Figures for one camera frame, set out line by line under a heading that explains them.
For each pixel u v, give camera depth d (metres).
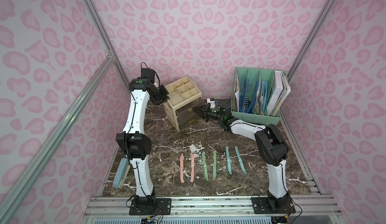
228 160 0.88
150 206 0.66
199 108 0.86
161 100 0.77
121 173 0.80
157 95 0.72
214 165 0.86
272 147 0.54
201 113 0.81
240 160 0.88
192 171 0.84
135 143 0.53
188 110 0.86
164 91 0.76
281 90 0.91
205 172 0.84
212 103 0.88
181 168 0.86
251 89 1.15
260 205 0.73
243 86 0.98
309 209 0.73
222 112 0.73
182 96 0.88
